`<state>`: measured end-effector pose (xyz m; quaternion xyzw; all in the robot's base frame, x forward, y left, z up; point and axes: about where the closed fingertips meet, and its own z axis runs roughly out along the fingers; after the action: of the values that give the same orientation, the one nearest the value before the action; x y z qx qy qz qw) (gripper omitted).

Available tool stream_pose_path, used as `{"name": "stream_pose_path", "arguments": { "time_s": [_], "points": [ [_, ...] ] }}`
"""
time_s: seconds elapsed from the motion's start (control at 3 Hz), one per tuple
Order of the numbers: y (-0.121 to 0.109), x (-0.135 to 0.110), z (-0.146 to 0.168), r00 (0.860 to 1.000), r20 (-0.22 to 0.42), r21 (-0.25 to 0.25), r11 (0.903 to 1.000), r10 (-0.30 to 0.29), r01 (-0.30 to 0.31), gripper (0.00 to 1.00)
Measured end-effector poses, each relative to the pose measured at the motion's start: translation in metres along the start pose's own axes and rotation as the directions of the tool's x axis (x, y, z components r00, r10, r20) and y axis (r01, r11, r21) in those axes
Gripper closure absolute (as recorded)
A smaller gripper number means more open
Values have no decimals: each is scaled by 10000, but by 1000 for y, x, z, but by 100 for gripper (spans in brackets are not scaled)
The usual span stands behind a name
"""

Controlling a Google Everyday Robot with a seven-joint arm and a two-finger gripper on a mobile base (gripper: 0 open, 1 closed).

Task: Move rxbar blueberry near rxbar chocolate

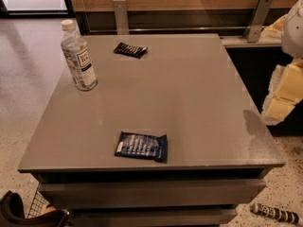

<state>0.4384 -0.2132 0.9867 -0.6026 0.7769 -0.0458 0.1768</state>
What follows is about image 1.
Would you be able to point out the black white patterned cylinder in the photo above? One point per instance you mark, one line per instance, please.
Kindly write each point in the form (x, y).
(276, 213)

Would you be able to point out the metal wall bracket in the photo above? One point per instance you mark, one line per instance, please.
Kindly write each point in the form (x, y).
(252, 32)
(121, 16)

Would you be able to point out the right metal wall bracket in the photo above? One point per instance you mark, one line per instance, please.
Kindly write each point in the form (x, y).
(252, 32)

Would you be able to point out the left metal wall bracket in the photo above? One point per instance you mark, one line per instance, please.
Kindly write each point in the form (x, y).
(121, 16)

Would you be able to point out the black chocolate rxbar wrapper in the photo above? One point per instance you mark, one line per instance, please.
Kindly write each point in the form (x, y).
(130, 50)

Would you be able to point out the wire mesh basket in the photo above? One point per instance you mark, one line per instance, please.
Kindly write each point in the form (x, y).
(38, 205)

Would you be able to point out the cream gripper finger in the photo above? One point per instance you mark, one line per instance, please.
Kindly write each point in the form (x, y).
(285, 92)
(274, 30)

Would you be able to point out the blue blueberry rxbar wrapper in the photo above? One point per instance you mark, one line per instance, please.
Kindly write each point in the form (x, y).
(142, 146)

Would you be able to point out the lower grey drawer front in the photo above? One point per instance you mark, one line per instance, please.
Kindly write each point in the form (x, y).
(154, 218)

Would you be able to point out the grey drawer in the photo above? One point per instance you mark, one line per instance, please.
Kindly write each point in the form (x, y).
(151, 194)
(154, 218)

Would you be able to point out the clear plastic water bottle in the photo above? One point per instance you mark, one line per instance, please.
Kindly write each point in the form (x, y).
(75, 51)

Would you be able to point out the grey drawer cabinet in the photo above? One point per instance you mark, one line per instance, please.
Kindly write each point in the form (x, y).
(185, 87)

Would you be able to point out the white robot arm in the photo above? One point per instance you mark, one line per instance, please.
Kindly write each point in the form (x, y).
(292, 32)

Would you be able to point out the black bag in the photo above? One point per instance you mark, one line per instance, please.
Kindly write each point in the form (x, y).
(12, 214)

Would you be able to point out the upper grey drawer front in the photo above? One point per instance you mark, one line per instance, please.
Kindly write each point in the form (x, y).
(151, 194)

